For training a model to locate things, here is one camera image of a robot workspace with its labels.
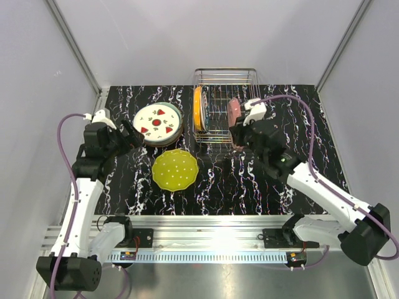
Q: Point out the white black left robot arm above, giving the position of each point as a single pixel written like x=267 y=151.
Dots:
x=75 y=262

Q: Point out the yellow polka dot plate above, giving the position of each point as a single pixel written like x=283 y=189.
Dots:
x=197 y=110

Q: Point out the metal wire dish rack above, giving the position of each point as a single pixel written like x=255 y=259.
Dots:
x=220 y=94

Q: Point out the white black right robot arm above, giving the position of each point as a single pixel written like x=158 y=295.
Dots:
x=359 y=229

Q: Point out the left aluminium frame post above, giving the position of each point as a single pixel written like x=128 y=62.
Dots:
x=68 y=36

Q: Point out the white watermelon pattern plate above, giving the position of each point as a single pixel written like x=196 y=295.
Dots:
x=137 y=124

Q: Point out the right aluminium frame post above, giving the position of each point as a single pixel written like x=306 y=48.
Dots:
x=344 y=42

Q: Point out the black mounting plate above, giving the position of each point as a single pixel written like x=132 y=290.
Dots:
x=142 y=237
x=274 y=239

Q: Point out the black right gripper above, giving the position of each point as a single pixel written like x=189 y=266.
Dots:
x=237 y=131

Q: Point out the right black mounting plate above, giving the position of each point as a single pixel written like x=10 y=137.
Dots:
x=274 y=239

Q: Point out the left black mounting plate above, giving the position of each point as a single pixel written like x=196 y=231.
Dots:
x=142 y=237

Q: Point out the white plate green lettered rim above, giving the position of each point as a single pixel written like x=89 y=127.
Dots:
x=204 y=110

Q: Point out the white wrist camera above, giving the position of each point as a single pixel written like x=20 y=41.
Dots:
x=103 y=116
x=255 y=109

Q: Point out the stack of round plates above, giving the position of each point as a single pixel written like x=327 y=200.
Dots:
x=168 y=140

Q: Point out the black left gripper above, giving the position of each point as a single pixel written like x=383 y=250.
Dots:
x=134 y=137

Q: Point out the pink polka dot plate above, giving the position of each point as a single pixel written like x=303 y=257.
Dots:
x=234 y=112

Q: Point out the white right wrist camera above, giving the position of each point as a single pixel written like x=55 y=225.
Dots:
x=255 y=109

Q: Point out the white slotted cable duct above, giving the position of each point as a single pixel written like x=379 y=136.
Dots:
x=198 y=257

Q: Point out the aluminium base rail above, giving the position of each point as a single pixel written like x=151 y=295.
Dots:
x=206 y=233

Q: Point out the aluminium frame post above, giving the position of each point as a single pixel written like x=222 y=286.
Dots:
x=344 y=42
x=68 y=36

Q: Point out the lime green polka dot plate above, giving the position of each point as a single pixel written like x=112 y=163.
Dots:
x=175 y=170

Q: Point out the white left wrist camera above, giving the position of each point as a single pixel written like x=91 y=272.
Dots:
x=103 y=116

